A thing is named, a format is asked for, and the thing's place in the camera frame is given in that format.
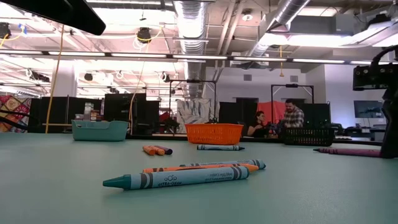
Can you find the black plastic basket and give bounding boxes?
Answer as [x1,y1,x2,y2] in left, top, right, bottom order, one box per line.
[281,127,335,147]

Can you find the black metal stand frame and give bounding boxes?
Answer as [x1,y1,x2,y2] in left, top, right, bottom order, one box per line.
[169,79,218,125]
[270,83,315,105]

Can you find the dark wall monitor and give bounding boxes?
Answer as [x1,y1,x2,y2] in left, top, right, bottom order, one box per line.
[353,100,385,119]

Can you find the white patterned cloth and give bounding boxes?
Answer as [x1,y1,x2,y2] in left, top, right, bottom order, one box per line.
[176,98,216,134]

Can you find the long ceiling light strip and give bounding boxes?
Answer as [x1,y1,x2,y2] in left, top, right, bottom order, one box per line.
[0,49,398,67]

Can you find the orange plastic basket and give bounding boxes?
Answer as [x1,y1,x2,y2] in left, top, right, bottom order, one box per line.
[184,123,244,146]

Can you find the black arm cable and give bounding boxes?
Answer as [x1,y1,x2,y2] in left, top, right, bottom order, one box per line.
[369,45,398,68]

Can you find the thin yellow hanging cable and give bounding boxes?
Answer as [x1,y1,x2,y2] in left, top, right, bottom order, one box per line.
[129,29,162,122]

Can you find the teal plastic bin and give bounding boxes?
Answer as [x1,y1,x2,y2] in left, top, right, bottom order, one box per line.
[71,119,129,142]

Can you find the grey background workstation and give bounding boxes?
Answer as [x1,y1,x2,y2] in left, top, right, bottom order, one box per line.
[334,123,386,143]

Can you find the person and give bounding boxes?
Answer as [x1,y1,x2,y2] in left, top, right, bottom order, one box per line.
[281,98,305,129]
[247,110,271,138]

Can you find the black looped cable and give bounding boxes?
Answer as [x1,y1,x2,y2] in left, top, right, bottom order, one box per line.
[0,108,40,132]

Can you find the red cloth curtain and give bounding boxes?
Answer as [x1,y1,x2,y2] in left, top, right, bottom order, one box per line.
[257,100,287,124]

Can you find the silver spiral duct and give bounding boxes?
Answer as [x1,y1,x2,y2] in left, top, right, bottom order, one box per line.
[248,0,312,58]
[172,0,208,99]

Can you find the black partition panel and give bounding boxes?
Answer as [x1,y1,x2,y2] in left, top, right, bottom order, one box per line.
[218,97,259,138]
[29,96,104,134]
[295,102,331,129]
[103,92,160,135]

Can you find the colourful patchwork quilt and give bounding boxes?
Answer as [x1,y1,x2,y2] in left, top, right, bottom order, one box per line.
[0,95,32,134]

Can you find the stacked small boxes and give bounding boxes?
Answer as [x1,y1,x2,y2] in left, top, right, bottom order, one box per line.
[74,101,103,122]

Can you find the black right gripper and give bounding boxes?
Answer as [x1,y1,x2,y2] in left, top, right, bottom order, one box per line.
[353,63,398,159]

